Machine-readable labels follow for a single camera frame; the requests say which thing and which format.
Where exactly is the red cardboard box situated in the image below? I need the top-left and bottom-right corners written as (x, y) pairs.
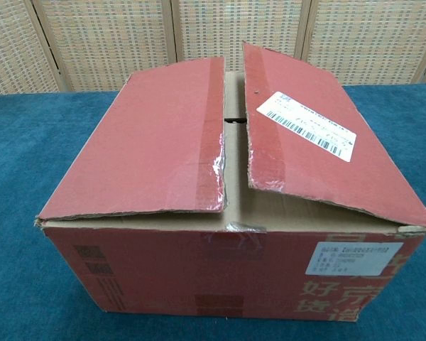
top-left (33, 40), bottom-right (426, 323)

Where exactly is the woven folding screen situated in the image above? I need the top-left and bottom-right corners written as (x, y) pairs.
top-left (0, 0), bottom-right (426, 97)

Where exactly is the blue table cloth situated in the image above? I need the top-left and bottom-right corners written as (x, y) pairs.
top-left (0, 83), bottom-right (426, 341)

